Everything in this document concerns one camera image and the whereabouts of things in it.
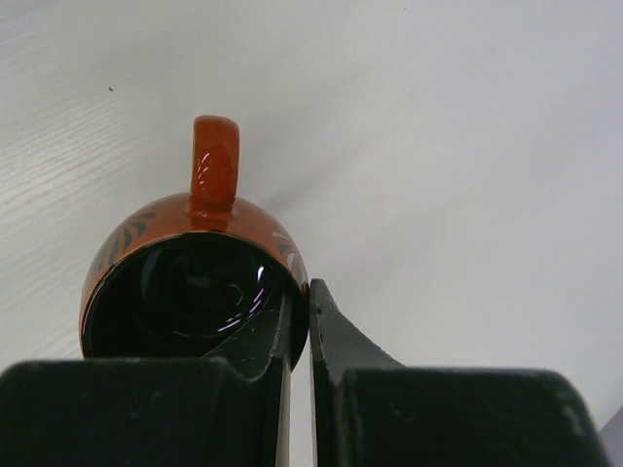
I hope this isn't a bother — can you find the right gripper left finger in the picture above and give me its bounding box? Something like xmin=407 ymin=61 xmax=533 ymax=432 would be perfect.
xmin=1 ymin=294 xmax=292 ymax=466

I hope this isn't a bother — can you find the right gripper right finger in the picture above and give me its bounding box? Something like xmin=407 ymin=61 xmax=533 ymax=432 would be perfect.
xmin=309 ymin=279 xmax=609 ymax=466

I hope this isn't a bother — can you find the small brown patterned cup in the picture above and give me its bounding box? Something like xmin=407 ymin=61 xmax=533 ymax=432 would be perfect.
xmin=79 ymin=115 xmax=309 ymax=361

